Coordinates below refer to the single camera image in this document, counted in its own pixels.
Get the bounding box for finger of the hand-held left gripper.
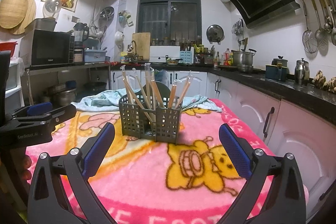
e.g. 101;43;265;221
12;102;53;117
10;104;77;130

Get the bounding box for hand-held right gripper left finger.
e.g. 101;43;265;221
28;122;116;224

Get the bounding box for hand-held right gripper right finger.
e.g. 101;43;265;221
218;123;307;224

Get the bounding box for bunch of chopsticks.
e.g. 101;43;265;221
120;63;193;122

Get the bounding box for dark green utensil holder basket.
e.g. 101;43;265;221
119;81;183;145

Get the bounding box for hanging steel utensils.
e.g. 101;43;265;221
231;19;244;36

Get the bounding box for person's left hand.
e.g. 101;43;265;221
16;154;32;181

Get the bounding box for steel pot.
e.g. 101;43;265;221
54;89;77;106

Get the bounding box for plastic drawer unit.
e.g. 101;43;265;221
5;57;27;111

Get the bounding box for light blue towel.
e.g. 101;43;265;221
71;90;223;113

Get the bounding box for steel shelf table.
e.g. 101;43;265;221
25;63;112;109

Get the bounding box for pink printed blanket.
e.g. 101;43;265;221
25;98;309;224

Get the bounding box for black microwave oven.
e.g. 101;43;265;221
20;29;75;67

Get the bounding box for red plastic basin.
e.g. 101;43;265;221
0;42;18;52

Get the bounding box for white kitchen cabinets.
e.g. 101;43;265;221
110;70;336;214

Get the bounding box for blender jug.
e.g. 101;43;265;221
73;22;90;49

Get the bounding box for grey plastic container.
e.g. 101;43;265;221
31;18;57;31

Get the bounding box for blue container with yellow rim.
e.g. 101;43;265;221
265;63;288;82

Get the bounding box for red label bottle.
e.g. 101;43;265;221
224;49;234;65

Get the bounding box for steel stockpot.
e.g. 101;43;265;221
232;49;257;67

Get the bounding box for round wooden board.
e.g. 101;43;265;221
12;0;37;35

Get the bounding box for brass faucet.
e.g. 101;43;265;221
127;40;139;62

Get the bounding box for blue plastic bag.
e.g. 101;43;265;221
155;69;170;84

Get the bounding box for dark kettle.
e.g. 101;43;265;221
271;55;289;67

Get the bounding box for wooden cutting board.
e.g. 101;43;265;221
132;32;151;60

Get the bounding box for steel kettle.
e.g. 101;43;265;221
294;58;310;84

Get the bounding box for round woven bamboo tray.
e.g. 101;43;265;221
0;0;29;29

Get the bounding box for glass pot lid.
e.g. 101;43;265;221
42;0;63;19

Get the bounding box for light blue knife holder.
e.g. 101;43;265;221
180;47;195;64

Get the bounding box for hanging steel bowl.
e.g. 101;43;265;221
99;6;115;21

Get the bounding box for white countertop box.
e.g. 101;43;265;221
150;46;181;63

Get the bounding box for hanging steel pot lid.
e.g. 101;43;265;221
206;25;224;43

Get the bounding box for dark framed window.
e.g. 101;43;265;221
136;0;202;47

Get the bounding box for slotted steel ladle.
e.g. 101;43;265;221
314;0;329;50

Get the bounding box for wire skimmer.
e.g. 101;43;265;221
301;0;319;54

